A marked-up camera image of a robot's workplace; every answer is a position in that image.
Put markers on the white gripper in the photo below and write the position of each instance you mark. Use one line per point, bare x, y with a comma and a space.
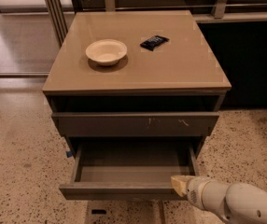
196, 190

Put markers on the grey drawer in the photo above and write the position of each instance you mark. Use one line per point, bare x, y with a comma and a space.
140, 124
129, 171

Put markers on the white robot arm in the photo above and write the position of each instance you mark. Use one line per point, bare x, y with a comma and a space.
237, 203

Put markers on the grey drawer cabinet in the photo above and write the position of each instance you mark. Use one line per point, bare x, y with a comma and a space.
182, 75

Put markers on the grey top drawer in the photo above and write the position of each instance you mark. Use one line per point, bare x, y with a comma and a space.
140, 124

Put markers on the black floor outlet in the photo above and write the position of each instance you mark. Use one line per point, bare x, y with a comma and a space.
98, 212

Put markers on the black snack packet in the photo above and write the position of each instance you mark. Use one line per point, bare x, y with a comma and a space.
154, 42

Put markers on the white bowl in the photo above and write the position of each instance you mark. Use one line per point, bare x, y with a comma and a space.
106, 52

